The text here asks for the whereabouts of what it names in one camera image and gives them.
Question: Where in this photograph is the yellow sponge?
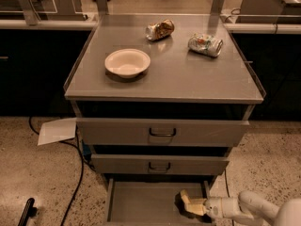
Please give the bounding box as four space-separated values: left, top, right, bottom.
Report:
180 189 190 208

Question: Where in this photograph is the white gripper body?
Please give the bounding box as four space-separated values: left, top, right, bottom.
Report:
205 197 241 219

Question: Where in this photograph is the open bottom drawer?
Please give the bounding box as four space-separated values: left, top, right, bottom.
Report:
103 179 216 226

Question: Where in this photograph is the grey post left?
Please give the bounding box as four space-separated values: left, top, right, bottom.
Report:
18 0 39 25

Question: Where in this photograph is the black cable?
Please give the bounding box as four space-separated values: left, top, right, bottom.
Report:
223 169 236 226
28 116 96 226

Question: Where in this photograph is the grey drawer cabinet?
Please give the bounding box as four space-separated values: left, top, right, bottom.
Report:
63 13 267 190

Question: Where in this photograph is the white paper sheet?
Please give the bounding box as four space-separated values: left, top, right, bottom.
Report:
38 118 76 146

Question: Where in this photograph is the black handle object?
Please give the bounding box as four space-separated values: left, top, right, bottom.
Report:
18 198 37 226

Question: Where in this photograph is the middle drawer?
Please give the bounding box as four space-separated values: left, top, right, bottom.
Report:
91 154 229 175

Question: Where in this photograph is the crushed brown can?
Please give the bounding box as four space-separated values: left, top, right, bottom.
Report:
145 19 175 41

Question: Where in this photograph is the black cable right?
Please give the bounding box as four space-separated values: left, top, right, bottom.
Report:
223 169 236 226

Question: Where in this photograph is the top drawer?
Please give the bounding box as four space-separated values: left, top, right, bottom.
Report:
76 118 249 147

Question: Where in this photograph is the white bowl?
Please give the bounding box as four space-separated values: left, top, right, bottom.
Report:
104 49 151 78

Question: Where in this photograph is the crushed white green can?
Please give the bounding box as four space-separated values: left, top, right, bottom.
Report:
188 34 223 57

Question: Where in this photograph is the black cable left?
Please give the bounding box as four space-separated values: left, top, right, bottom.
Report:
28 116 96 226

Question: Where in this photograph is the grey post right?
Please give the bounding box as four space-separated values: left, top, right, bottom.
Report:
210 0 225 15

